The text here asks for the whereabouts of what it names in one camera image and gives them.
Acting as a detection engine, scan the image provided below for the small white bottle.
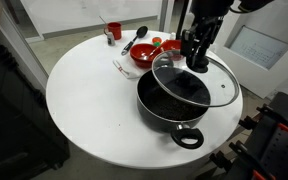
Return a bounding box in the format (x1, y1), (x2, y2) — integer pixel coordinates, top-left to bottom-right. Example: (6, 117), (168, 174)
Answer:
(169, 32), (176, 40)

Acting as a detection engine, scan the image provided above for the white folded cloth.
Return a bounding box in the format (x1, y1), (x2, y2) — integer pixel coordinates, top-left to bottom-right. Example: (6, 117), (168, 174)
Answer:
(113, 60), (141, 79)

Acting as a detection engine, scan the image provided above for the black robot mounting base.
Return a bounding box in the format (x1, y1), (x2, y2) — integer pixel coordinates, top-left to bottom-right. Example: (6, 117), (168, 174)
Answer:
(210, 91), (288, 180)

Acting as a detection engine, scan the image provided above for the red cup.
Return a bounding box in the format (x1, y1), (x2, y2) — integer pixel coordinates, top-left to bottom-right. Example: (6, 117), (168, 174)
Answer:
(104, 22), (122, 40)

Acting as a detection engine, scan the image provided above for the red bowl with spoon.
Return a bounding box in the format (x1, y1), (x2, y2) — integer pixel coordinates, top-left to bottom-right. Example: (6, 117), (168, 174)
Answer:
(130, 43), (158, 69)

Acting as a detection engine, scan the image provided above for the black camera stand pole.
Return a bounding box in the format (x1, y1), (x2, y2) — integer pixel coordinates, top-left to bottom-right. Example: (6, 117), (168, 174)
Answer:
(176, 0), (189, 40)

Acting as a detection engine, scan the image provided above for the small grey shaker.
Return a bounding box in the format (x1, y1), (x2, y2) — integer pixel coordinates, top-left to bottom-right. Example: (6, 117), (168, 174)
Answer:
(107, 32), (115, 46)

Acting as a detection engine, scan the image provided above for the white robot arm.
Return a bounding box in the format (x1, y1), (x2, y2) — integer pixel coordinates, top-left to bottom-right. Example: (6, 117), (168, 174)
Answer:
(176, 0), (273, 72)

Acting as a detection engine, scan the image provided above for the red bowl with dark contents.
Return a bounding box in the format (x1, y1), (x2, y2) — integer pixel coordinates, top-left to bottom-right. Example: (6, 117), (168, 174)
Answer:
(161, 40), (183, 61)

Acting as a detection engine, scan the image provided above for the orange and green small toy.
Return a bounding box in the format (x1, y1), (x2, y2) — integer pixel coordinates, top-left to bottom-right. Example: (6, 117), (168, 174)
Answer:
(152, 37), (162, 47)

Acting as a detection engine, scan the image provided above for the glass pot lid black knob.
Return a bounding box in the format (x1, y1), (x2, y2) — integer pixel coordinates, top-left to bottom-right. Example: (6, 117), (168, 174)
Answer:
(151, 50), (239, 107)

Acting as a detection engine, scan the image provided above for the black cooking pot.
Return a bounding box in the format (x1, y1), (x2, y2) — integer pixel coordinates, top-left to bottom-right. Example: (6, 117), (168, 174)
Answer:
(136, 71), (208, 149)

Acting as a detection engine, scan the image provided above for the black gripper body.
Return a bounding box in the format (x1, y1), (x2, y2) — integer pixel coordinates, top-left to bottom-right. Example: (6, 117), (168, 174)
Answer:
(179, 14), (224, 68)

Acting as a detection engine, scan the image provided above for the black orange clamp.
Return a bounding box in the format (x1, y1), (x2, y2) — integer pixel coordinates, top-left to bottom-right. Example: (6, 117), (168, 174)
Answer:
(229, 141), (276, 180)
(256, 104), (288, 133)

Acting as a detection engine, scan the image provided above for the black serving spoon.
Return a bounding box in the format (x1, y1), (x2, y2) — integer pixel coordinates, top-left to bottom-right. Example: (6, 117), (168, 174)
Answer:
(121, 26), (148, 55)

